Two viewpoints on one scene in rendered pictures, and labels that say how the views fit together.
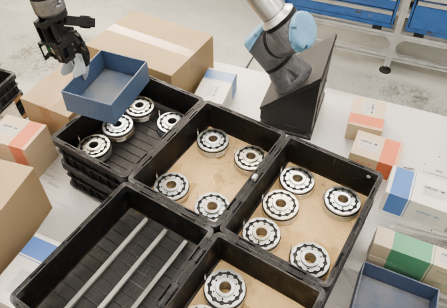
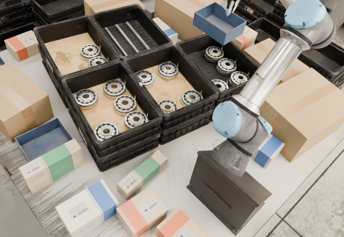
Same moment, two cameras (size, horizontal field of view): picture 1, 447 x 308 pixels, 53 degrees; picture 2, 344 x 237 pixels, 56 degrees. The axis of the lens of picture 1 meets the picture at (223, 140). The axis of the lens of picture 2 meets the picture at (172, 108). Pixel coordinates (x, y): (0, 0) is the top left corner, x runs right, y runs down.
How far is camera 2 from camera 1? 1.59 m
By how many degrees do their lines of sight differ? 66
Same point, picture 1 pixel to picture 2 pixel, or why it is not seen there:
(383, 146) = (141, 215)
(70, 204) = not seen: hidden behind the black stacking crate
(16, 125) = (246, 34)
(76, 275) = (144, 33)
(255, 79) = (275, 190)
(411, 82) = not seen: outside the picture
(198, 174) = (173, 86)
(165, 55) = (285, 100)
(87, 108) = (203, 12)
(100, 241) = (155, 43)
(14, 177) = not seen: hidden behind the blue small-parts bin
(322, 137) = (185, 198)
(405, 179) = (101, 199)
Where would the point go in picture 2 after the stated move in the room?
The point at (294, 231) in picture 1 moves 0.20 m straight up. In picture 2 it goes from (108, 106) to (106, 74)
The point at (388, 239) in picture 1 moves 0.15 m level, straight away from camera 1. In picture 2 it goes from (69, 146) to (82, 175)
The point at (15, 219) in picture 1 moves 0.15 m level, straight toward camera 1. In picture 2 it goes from (186, 25) to (162, 27)
